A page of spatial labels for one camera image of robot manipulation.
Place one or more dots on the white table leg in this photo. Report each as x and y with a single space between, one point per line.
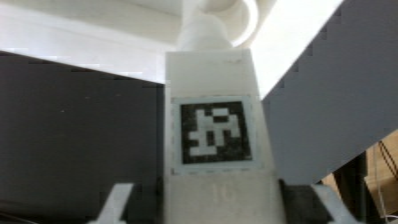
220 186

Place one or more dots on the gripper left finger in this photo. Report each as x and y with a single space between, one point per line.
113 206

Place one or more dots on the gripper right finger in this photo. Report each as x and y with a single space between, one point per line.
334 206

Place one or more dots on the white square tabletop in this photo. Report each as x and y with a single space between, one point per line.
112 34

